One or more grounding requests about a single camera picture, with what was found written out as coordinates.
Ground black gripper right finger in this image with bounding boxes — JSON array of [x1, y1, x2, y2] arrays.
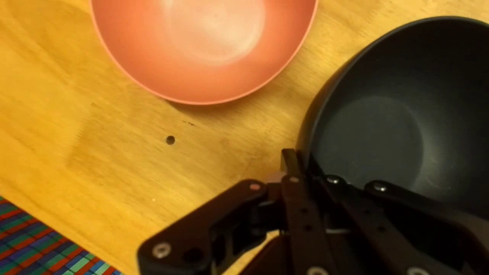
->
[[307, 161, 489, 275]]

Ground colourful striped patterned backdrop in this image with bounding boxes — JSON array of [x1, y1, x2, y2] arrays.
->
[[0, 196, 124, 275]]

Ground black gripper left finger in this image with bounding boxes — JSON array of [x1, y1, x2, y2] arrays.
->
[[136, 149, 339, 275]]

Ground pink bowl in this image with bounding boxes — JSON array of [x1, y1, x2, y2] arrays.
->
[[89, 0, 319, 108]]

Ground black bowl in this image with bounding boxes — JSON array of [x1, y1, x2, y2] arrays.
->
[[297, 16, 489, 221]]

